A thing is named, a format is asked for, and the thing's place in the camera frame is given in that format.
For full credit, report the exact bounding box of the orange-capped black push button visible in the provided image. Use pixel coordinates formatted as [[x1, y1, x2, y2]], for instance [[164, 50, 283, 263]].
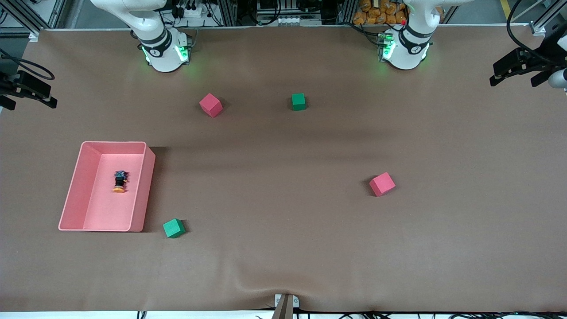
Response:
[[113, 171, 129, 194]]

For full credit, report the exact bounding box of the pink plastic bin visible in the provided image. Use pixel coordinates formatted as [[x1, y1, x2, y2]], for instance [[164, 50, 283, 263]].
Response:
[[58, 141, 156, 232]]

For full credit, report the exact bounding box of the orange mesh bag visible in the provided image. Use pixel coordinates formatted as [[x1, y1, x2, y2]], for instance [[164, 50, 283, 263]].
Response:
[[353, 0, 408, 26]]

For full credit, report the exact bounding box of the pink foam cube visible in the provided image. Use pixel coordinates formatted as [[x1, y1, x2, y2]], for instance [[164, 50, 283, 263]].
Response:
[[199, 93, 223, 118], [369, 172, 396, 197]]

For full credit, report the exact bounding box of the white connector block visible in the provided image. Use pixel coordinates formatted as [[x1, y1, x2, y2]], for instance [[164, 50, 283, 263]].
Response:
[[272, 16, 322, 26]]

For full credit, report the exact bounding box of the brown table mat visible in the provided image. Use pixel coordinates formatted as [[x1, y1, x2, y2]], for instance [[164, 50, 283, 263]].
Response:
[[0, 24, 567, 313]]

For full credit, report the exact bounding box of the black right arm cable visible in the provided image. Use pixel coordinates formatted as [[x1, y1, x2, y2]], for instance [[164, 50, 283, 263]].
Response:
[[0, 48, 56, 81]]

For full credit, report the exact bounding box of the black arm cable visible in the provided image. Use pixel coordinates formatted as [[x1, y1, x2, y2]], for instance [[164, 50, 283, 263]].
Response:
[[0, 48, 56, 81], [506, 0, 554, 67]]

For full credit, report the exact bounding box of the aluminium frame profile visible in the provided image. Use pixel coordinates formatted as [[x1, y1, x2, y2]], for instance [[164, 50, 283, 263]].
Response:
[[516, 0, 567, 36], [0, 0, 45, 41]]

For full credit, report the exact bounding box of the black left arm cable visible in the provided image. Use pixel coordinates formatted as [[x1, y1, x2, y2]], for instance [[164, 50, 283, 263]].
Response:
[[506, 0, 554, 67]]

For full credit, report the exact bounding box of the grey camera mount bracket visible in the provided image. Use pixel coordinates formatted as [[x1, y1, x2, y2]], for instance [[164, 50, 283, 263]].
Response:
[[271, 294, 300, 319]]

